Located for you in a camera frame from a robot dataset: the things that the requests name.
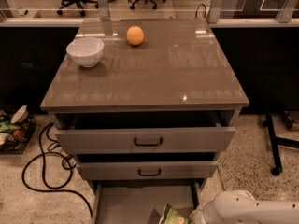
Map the black rolling stand base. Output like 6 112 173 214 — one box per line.
263 114 299 176

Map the grey drawer cabinet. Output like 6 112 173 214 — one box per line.
39 18 250 224

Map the green snack bag in basket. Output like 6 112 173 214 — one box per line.
0 121 21 133

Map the white ceramic bowl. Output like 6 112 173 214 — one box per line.
66 37 105 68

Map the bottom grey drawer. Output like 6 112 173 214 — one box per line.
91 180 201 224

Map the white bowl in basket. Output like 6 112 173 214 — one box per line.
11 105 28 124

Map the top grey drawer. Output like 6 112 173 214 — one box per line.
56 121 235 154

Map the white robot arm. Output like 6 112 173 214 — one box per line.
193 190 299 224

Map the orange fruit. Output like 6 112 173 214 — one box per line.
126 26 144 46

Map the grey drawer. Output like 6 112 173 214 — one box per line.
56 121 235 154
78 153 217 181
91 180 201 224

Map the black wire basket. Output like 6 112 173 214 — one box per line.
0 116 36 155

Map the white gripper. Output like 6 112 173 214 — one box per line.
193 203 214 224

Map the black floor cable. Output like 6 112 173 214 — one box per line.
21 122 93 217

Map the green jalapeno chip bag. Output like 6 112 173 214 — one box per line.
158 203 192 224

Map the middle grey drawer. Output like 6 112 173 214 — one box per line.
78 153 217 181

